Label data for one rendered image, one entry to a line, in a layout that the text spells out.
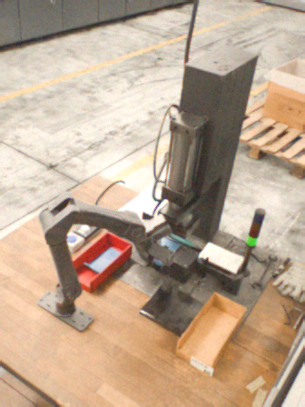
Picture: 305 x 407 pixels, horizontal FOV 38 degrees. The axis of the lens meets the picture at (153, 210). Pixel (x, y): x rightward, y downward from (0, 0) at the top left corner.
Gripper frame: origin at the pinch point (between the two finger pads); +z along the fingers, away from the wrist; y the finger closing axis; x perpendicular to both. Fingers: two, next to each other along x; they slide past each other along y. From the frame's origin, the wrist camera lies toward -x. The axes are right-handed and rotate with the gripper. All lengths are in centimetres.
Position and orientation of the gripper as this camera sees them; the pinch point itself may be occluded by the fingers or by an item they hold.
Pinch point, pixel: (151, 258)
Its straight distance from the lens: 157.3
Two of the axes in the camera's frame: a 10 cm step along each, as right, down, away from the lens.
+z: 1.7, 4.5, 8.8
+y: 5.0, -8.1, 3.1
